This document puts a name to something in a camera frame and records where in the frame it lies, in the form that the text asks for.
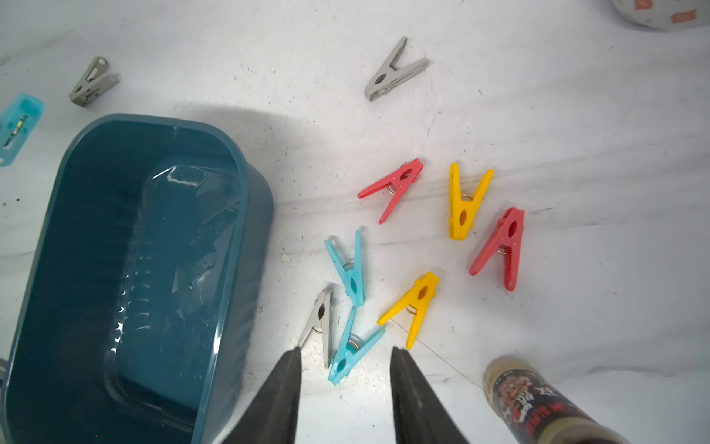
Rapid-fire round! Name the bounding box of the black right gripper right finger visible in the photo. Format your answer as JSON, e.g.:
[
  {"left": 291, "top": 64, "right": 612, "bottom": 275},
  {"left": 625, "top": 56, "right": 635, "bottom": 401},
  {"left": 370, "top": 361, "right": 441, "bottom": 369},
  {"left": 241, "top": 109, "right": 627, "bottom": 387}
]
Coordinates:
[{"left": 389, "top": 348, "right": 468, "bottom": 444}]

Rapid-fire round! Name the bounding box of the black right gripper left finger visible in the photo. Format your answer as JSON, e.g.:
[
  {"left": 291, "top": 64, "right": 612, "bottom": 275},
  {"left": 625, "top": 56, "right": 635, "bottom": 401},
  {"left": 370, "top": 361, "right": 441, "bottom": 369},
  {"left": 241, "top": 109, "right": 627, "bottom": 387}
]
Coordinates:
[{"left": 224, "top": 347, "right": 302, "bottom": 444}]

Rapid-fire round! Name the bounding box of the grey clothespin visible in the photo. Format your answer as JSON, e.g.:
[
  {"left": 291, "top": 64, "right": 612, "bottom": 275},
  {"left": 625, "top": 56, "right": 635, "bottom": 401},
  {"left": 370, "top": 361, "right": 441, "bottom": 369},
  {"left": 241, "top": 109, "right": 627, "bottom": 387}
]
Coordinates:
[
  {"left": 68, "top": 55, "right": 121, "bottom": 107},
  {"left": 298, "top": 286, "right": 333, "bottom": 368},
  {"left": 364, "top": 36, "right": 430, "bottom": 102}
]

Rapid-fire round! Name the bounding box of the yellow clothespin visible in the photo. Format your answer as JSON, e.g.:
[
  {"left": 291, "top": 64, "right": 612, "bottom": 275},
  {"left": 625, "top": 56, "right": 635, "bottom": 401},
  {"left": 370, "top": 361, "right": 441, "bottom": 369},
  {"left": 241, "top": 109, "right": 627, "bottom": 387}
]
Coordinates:
[
  {"left": 377, "top": 272, "right": 439, "bottom": 351},
  {"left": 449, "top": 162, "right": 495, "bottom": 241}
]

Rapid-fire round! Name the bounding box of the teal clothespin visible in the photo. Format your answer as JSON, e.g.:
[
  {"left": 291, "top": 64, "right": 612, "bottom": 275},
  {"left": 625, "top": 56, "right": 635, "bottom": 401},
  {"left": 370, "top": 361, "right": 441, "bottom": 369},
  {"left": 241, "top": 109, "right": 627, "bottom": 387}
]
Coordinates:
[
  {"left": 328, "top": 306, "right": 386, "bottom": 386},
  {"left": 0, "top": 94, "right": 44, "bottom": 168},
  {"left": 324, "top": 229, "right": 365, "bottom": 307}
]

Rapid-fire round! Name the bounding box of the red clothespin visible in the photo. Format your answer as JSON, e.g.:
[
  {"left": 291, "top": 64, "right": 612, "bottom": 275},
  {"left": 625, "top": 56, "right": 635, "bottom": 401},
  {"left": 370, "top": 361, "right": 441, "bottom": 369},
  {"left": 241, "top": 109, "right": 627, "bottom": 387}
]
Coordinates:
[
  {"left": 469, "top": 207, "right": 525, "bottom": 292},
  {"left": 357, "top": 158, "right": 425, "bottom": 225}
]

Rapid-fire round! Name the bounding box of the teal plastic storage box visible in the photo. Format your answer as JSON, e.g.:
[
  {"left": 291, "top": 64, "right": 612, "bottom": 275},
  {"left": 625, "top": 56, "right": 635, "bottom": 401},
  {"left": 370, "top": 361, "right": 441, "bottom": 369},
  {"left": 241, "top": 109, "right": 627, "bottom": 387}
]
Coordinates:
[{"left": 2, "top": 114, "right": 274, "bottom": 443}]

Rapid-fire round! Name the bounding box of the small dark cylinder jar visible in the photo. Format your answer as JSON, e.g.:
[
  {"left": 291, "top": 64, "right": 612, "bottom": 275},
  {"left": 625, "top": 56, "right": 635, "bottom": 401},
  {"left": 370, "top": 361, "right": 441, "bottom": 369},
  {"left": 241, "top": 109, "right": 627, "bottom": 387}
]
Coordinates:
[{"left": 483, "top": 356, "right": 628, "bottom": 444}]

